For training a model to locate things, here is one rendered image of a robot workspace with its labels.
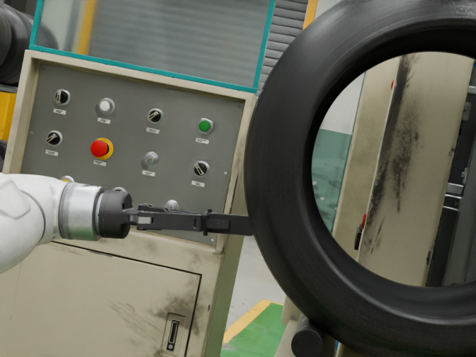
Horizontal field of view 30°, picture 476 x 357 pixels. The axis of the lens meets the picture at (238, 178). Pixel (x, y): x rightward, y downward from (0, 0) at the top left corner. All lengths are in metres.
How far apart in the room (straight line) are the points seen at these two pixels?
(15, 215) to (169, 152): 0.86
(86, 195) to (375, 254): 0.55
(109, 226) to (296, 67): 0.38
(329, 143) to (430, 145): 8.83
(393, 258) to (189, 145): 0.65
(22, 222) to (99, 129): 0.87
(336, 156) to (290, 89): 9.19
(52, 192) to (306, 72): 0.44
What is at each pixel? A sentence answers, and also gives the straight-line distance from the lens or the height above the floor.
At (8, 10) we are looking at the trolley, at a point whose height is 1.59.
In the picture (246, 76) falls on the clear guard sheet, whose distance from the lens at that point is 2.04.
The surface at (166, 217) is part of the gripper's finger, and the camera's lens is 1.34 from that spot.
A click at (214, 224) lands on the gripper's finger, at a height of 1.03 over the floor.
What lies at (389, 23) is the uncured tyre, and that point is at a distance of 1.25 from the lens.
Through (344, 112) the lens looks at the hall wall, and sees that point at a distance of 10.45.
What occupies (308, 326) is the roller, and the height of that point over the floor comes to 0.92.
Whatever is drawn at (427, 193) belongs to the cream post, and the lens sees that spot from 1.63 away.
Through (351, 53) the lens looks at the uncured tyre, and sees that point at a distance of 1.24.
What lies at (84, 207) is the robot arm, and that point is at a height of 1.02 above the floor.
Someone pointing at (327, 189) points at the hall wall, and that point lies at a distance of 10.45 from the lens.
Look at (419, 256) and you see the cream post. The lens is 1.64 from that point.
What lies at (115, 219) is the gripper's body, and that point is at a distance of 1.37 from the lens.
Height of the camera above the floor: 1.18
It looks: 3 degrees down
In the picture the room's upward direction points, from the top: 11 degrees clockwise
